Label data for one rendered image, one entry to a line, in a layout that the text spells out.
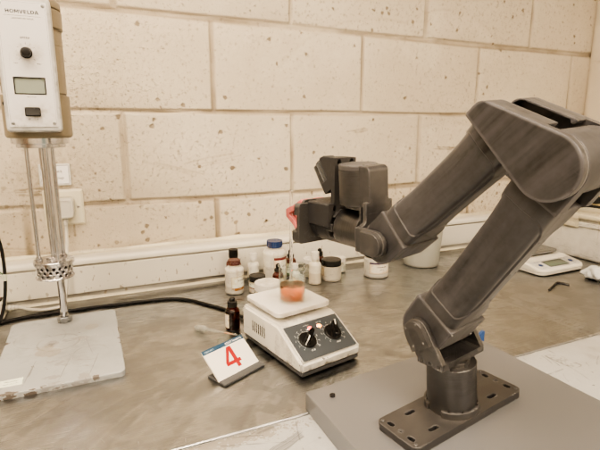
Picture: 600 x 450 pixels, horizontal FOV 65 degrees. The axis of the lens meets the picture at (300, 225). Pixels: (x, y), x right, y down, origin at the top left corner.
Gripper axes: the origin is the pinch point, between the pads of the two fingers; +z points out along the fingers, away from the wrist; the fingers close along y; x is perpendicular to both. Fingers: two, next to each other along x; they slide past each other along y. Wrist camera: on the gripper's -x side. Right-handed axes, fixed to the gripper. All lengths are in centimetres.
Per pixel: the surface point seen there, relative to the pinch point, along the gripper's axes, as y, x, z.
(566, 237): -109, 20, -1
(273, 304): 3.1, 17.0, 1.3
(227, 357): 14.1, 23.4, -0.7
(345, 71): -47, -31, 38
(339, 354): -2.1, 23.6, -11.3
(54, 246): 34.6, 6.1, 25.3
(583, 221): -108, 14, -6
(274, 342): 5.8, 22.3, -2.8
